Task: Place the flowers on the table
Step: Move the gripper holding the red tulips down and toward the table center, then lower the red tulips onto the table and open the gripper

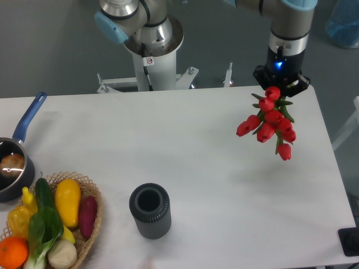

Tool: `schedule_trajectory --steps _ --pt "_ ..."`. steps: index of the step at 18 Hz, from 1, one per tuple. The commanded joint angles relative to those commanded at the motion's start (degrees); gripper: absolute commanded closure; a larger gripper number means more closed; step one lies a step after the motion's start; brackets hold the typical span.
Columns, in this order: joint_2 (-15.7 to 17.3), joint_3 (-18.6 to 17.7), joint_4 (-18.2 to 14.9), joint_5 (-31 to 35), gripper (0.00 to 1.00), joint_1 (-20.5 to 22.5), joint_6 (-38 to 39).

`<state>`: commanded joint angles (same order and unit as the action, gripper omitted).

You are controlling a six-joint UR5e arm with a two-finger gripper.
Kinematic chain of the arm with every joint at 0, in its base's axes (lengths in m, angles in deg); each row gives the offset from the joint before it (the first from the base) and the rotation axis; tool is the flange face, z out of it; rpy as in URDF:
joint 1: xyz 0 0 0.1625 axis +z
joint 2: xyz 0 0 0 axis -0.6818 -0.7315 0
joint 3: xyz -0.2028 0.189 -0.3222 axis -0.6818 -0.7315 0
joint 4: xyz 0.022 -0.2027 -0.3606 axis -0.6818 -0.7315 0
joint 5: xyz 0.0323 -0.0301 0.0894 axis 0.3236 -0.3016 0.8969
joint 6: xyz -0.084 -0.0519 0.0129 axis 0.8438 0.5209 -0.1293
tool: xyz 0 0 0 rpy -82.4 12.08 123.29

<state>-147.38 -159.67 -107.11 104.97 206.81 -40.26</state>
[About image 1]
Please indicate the wicker basket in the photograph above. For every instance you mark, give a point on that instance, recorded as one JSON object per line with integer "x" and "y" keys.
{"x": 88, "y": 188}

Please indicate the blue handled saucepan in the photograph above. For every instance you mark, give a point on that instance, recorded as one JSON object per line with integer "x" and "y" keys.
{"x": 11, "y": 188}

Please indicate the black device at edge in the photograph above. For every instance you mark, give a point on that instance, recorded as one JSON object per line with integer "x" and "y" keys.
{"x": 349, "y": 241}

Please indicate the beige garlic bulb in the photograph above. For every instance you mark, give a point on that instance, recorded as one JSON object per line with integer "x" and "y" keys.
{"x": 62, "y": 254}

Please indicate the purple sweet potato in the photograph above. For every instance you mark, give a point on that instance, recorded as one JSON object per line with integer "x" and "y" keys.
{"x": 87, "y": 216}

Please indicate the green bok choy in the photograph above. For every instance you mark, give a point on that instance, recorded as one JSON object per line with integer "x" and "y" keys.
{"x": 45, "y": 228}

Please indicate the yellow squash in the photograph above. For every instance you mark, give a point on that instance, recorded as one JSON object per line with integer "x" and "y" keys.
{"x": 67, "y": 201}

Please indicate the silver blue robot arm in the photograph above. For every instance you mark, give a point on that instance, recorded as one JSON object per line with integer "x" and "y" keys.
{"x": 290, "y": 23}

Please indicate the orange fruit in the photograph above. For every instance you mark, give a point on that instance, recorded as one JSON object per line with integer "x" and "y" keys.
{"x": 14, "y": 252}

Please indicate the brown bread roll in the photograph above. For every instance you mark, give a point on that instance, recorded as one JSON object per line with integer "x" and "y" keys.
{"x": 12, "y": 165}

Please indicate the yellow banana tip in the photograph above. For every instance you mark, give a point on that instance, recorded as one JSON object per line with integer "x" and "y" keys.
{"x": 68, "y": 235}

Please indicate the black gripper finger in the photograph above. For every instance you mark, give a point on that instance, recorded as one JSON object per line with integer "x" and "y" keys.
{"x": 298, "y": 86}
{"x": 263, "y": 76}

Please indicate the small yellow pepper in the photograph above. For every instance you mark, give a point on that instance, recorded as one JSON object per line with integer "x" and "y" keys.
{"x": 29, "y": 200}

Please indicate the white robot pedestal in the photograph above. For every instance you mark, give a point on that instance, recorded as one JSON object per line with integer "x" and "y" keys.
{"x": 154, "y": 55}

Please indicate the yellow bell pepper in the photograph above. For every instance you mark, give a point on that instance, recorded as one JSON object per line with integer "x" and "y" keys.
{"x": 18, "y": 220}

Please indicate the blue translucent container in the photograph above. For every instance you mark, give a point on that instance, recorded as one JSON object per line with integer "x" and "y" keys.
{"x": 342, "y": 25}

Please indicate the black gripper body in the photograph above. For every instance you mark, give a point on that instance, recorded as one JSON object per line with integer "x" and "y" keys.
{"x": 286, "y": 66}

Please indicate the green cucumber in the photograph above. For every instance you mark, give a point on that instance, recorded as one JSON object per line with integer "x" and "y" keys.
{"x": 43, "y": 194}

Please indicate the red tulip bouquet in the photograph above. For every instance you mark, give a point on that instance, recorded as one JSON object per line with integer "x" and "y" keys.
{"x": 272, "y": 119}

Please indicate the dark grey ribbed vase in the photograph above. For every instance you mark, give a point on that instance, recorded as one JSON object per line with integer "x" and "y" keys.
{"x": 150, "y": 207}

